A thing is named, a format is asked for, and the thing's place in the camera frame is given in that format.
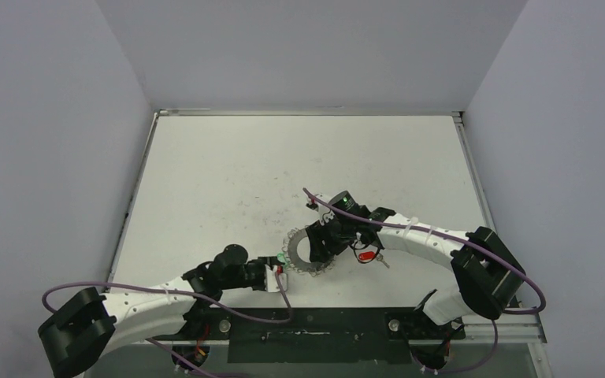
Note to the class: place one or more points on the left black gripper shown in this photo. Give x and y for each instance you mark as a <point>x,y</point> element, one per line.
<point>264,261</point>

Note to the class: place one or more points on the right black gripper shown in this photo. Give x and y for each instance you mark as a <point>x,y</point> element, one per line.
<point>321,238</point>

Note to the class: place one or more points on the silver keyring disc with rings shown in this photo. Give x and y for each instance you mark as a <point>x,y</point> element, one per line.
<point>296,252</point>

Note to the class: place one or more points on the key with red tag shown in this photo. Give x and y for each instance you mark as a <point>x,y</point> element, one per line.
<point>372,256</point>

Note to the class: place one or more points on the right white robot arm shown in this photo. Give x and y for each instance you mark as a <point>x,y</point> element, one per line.
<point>487,276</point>

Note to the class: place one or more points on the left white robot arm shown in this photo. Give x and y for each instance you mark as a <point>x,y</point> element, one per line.
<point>91,323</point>

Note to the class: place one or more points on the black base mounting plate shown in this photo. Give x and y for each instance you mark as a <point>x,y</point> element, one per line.
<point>321,335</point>

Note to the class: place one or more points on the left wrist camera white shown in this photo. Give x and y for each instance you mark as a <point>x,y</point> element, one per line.
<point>276,279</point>

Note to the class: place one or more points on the aluminium frame rail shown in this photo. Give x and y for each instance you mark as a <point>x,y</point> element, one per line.
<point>511,328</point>

